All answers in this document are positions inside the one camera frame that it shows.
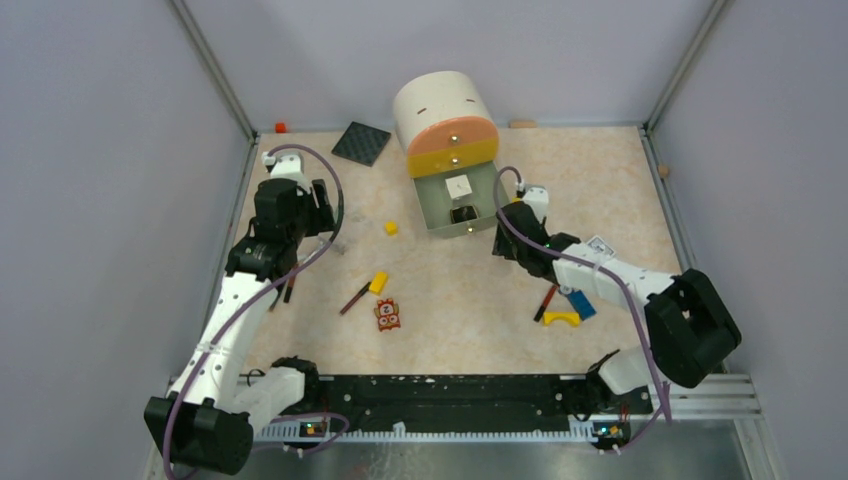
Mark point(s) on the yellow rectangular block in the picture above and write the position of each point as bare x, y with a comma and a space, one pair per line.
378, 283

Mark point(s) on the black textured square mat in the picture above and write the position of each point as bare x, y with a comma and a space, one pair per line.
361, 144

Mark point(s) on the black square compact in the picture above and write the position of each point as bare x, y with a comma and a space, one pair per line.
462, 214

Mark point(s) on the wooden block at back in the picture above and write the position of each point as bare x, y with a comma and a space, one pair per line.
522, 124

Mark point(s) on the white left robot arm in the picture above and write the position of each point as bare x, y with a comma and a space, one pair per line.
204, 422

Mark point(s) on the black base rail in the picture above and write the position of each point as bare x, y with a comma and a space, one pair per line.
467, 403

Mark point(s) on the yellow arch block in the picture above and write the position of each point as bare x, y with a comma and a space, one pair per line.
571, 318

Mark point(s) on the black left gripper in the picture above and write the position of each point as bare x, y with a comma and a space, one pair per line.
322, 216

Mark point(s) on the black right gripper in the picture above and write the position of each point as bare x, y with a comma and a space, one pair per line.
501, 246

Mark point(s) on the blue rectangular block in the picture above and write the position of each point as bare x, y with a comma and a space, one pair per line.
581, 304

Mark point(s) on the red owl number puzzle piece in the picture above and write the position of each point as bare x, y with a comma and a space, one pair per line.
387, 313

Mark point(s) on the dark eyeliner pencil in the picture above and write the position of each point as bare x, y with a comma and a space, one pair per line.
275, 301

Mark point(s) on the small yellow cube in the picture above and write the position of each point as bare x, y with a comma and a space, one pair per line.
391, 228

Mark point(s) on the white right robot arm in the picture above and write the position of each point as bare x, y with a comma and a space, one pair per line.
684, 327

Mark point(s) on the white cube box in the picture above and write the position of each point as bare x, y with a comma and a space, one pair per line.
458, 187

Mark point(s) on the dark red lip gloss tube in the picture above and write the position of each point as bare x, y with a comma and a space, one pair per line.
355, 298

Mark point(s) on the red black pen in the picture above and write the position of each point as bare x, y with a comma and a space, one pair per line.
552, 290

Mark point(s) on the cream round drawer organizer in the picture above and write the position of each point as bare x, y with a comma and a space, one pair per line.
443, 124

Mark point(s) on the small red glass vial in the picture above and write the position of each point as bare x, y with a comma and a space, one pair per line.
288, 288

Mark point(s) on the grey bottom drawer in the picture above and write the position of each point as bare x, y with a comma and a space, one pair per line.
435, 203

